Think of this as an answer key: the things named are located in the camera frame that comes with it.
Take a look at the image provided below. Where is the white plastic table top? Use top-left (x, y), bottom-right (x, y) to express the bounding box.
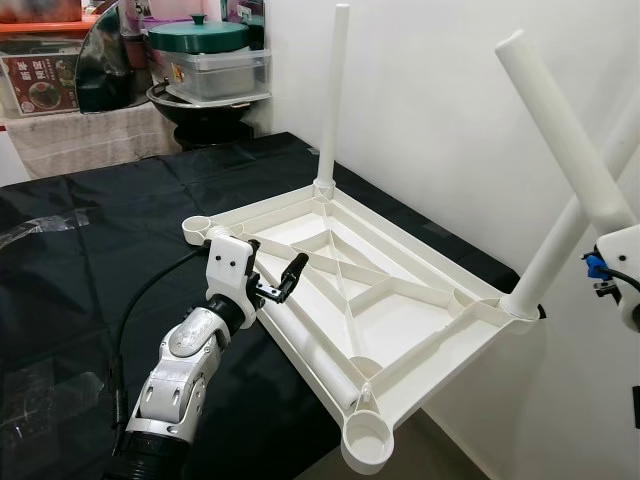
top-left (182, 180), bottom-right (546, 473)

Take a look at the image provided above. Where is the black floor cloth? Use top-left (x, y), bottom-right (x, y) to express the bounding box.
top-left (0, 130), bottom-right (521, 480)

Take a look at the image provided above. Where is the black wok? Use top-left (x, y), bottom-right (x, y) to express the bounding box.
top-left (147, 82), bottom-right (271, 149)

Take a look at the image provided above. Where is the clear plastic container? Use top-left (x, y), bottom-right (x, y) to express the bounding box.
top-left (165, 48), bottom-right (273, 101)

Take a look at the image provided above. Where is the beige cloth-covered stand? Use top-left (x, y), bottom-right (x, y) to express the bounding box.
top-left (0, 100), bottom-right (166, 181)

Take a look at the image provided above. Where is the clear tape strip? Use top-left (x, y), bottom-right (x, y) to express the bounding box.
top-left (0, 208), bottom-right (93, 251)

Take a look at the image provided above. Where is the clear tape cross patch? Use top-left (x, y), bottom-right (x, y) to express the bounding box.
top-left (0, 360), bottom-right (106, 426)

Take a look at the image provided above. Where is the green pot with lid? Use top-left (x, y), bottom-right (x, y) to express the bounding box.
top-left (148, 15), bottom-right (251, 56)

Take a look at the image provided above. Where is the black glossy bag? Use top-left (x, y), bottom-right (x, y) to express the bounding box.
top-left (75, 5), bottom-right (151, 113)

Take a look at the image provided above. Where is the orange-lidded storage box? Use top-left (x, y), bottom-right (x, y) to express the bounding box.
top-left (0, 15), bottom-right (86, 119)

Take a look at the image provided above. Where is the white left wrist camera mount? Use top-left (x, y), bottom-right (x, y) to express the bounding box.
top-left (205, 235), bottom-right (259, 326)

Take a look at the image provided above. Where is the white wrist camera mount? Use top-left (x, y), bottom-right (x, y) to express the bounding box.
top-left (205, 235), bottom-right (259, 326)
top-left (595, 225), bottom-right (640, 331)

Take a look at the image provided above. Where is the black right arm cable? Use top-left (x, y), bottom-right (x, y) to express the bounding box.
top-left (585, 255), bottom-right (640, 296)

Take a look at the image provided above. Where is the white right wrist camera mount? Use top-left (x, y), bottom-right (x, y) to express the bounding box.
top-left (595, 225), bottom-right (640, 331)

